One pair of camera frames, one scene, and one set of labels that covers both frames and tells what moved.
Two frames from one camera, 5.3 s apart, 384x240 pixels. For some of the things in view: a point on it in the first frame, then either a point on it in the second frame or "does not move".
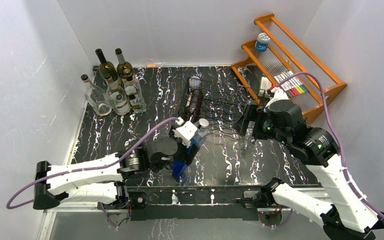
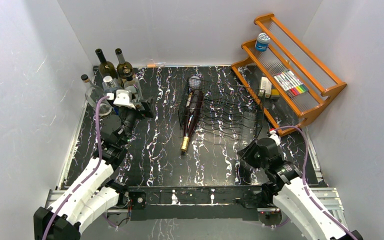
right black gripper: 253,113 → 246,153
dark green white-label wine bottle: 106,67 does not move
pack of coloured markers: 293,86 does not move
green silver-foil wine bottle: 125,69 does not move
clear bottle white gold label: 97,98 does not move
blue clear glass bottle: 179,168 → 109,83
